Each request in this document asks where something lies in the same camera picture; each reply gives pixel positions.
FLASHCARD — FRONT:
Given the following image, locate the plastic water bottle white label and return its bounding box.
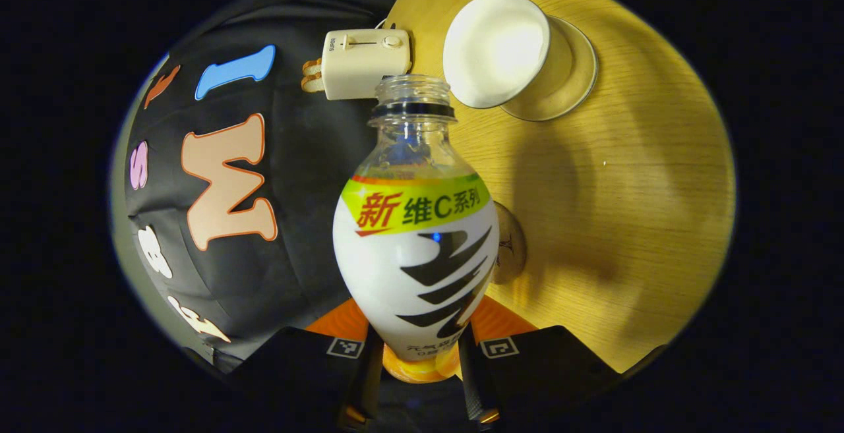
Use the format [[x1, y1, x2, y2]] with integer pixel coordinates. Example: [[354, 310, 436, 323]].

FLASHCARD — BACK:
[[332, 74, 500, 384]]

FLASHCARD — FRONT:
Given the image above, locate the white toaster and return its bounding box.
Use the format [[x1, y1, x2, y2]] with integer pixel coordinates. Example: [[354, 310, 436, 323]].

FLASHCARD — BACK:
[[322, 28, 412, 101]]

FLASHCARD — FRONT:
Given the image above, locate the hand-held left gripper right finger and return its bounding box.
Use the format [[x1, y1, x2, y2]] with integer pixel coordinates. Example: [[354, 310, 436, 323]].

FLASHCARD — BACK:
[[457, 296, 624, 433]]

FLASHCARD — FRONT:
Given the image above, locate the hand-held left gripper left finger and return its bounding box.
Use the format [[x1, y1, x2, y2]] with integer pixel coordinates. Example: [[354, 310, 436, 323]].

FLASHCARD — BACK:
[[227, 298, 385, 433]]

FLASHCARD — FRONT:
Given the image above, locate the black backdrop cloth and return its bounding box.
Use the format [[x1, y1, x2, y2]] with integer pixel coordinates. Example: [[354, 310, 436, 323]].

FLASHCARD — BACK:
[[122, 0, 423, 361]]

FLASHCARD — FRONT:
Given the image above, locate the white teacup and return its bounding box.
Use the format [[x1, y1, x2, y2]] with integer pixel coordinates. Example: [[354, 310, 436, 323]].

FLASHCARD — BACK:
[[442, 0, 578, 109]]

